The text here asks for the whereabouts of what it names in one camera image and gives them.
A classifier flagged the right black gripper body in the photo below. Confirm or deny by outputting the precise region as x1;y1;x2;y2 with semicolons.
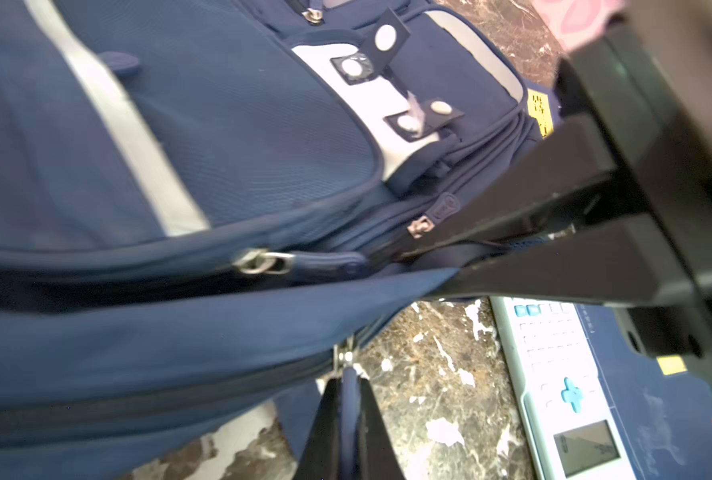
556;20;712;388

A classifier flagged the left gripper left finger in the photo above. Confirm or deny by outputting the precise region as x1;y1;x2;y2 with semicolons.
293;378;341;480

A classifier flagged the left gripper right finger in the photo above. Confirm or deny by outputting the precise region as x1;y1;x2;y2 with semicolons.
357;379;405;480

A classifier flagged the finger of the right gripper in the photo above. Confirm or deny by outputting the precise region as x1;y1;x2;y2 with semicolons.
429;214;692;306
370;114;617;264

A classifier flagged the navy blue student backpack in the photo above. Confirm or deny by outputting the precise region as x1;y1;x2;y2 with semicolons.
0;1;541;479

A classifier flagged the blue book yellow label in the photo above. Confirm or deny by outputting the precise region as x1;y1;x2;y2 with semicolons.
528;84;563;138

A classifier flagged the light green calculator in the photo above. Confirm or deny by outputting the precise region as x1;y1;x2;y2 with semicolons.
490;297;635;479

